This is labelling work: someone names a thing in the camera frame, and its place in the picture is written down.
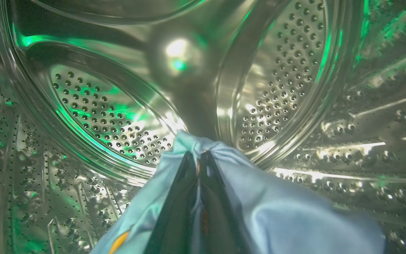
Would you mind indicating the stainless steel washer drum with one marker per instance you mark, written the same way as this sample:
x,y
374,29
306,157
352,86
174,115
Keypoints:
x,y
100,106

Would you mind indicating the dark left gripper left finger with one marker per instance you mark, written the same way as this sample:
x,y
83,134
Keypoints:
x,y
174,218

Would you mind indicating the blue bear print garment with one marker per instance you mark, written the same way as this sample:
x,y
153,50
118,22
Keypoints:
x,y
277,211

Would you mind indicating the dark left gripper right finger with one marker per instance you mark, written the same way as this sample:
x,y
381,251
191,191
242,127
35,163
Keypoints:
x,y
220,218

